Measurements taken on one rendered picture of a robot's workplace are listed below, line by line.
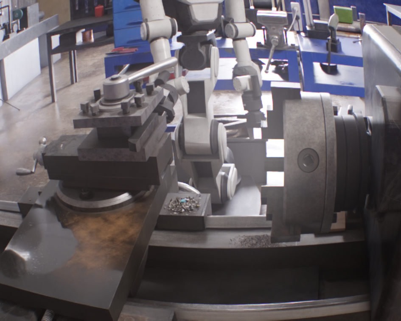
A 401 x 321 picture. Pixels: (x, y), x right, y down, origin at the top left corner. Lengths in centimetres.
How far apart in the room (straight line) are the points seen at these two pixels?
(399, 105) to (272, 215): 34
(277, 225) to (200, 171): 153
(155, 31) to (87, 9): 359
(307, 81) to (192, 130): 80
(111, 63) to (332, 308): 217
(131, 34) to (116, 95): 184
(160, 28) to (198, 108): 49
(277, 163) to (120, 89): 36
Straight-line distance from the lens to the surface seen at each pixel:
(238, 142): 293
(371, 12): 809
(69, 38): 498
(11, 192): 343
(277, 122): 84
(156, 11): 189
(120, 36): 292
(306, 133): 77
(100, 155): 108
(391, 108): 63
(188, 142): 213
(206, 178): 237
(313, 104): 81
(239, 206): 251
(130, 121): 102
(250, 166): 299
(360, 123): 84
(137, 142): 101
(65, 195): 116
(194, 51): 207
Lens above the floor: 150
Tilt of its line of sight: 27 degrees down
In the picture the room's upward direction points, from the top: 5 degrees counter-clockwise
